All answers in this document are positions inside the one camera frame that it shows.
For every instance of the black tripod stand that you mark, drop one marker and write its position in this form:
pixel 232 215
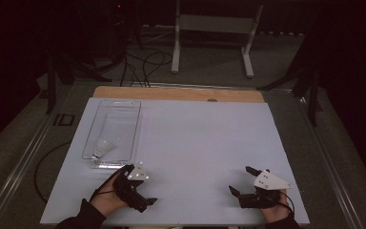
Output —
pixel 52 82
pixel 313 95

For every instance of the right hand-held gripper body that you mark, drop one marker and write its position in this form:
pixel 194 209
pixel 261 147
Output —
pixel 267 191

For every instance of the person's right hand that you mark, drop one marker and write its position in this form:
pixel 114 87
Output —
pixel 278 213

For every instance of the white feather shuttlecock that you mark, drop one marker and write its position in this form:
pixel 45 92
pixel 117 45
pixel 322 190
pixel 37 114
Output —
pixel 101 149

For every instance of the white metal stand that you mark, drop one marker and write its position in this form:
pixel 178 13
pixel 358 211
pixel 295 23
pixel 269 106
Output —
pixel 216 24

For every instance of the clear plastic container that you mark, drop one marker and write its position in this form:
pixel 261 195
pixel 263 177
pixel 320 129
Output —
pixel 122 124

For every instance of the person's left hand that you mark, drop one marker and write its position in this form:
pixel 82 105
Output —
pixel 106 200

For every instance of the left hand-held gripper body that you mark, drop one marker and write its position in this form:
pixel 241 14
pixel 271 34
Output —
pixel 130 191

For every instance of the black rectangular floor frame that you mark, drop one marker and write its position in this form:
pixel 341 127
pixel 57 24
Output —
pixel 64 120

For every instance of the white table mat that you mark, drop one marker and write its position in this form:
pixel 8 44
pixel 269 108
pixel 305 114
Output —
pixel 203 143

